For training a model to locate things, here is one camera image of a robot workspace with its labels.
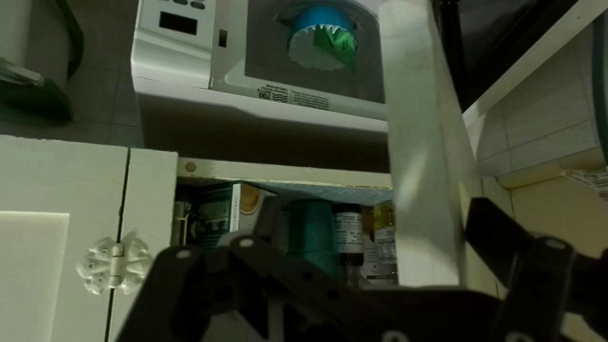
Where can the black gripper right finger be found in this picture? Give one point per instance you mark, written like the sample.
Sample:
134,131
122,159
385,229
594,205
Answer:
546,277

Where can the white microwave oven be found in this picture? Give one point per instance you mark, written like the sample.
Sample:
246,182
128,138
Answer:
233,53

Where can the dark jar in cabinet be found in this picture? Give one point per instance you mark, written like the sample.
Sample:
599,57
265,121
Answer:
350,239

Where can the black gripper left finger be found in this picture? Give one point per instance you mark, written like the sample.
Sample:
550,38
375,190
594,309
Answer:
248,273

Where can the white cabinet door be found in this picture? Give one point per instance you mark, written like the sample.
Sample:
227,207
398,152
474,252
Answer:
56,199
434,169

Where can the blue bowl in microwave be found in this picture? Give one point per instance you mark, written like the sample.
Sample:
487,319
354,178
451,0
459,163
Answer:
322,38

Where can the green box in cabinet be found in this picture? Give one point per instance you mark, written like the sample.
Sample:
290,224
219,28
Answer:
225,209

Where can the white butterfly cabinet hinge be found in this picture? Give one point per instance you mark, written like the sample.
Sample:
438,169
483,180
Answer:
115,264

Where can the teal can in cabinet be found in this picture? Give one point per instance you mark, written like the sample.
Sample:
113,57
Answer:
312,233

